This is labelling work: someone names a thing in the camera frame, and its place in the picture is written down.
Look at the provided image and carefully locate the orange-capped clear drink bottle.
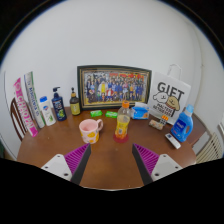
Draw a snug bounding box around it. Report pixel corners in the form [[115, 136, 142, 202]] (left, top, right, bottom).
[[114, 100, 131, 140]]

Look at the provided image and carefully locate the dark wooden chair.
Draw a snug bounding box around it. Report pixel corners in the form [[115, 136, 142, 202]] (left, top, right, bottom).
[[9, 97, 28, 141]]

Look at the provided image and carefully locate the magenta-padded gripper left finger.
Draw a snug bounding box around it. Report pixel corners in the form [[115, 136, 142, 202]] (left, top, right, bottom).
[[40, 143, 92, 186]]

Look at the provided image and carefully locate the pink shuttlecock tube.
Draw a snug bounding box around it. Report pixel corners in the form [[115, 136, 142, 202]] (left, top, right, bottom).
[[12, 77, 39, 138]]

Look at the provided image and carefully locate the white blue-capped wash bottle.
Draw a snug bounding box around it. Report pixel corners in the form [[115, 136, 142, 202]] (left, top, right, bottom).
[[38, 96, 57, 127]]

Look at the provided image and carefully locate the black-framed group photo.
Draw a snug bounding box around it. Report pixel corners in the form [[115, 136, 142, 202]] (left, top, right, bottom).
[[76, 64, 153, 111]]

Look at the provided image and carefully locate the small puzzle cube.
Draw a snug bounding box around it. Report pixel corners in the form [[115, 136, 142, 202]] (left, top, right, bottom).
[[159, 114, 170, 126]]

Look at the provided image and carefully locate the dark brown side cabinet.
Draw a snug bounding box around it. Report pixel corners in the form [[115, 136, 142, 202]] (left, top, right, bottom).
[[189, 112, 208, 148]]

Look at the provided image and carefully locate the white green shuttlecock tube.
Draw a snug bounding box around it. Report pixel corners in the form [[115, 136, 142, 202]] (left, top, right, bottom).
[[23, 70, 46, 129]]

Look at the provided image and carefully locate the blue detergent bottle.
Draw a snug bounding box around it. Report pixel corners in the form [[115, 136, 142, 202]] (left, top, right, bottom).
[[170, 104, 195, 143]]

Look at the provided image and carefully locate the small snack packet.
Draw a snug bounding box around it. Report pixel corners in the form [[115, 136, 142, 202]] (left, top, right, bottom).
[[148, 119, 165, 131]]

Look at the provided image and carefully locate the white paper gift bag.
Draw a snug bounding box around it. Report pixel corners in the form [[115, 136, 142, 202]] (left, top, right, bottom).
[[148, 63, 192, 126]]

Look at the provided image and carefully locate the dark blue pump bottle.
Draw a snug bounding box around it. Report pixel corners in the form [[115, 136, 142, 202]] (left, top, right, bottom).
[[51, 86, 68, 122]]

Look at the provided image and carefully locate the pink mug with yellow spots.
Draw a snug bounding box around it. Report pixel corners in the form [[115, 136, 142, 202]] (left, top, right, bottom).
[[78, 118, 104, 145]]

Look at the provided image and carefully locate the blue tissue pack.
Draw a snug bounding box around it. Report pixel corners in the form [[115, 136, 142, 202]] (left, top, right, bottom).
[[130, 101, 150, 120]]

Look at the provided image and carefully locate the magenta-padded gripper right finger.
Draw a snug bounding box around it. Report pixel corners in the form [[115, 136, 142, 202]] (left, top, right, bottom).
[[131, 143, 184, 186]]

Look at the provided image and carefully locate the dark yellow-labelled pump bottle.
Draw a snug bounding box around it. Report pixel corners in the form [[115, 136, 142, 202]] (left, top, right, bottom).
[[69, 87, 82, 116]]

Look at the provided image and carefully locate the white radiator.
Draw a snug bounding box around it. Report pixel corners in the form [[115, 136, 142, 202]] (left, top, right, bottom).
[[195, 131, 223, 164]]

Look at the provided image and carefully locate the white remote control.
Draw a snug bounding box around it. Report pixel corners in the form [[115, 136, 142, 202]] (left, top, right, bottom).
[[164, 132, 182, 150]]

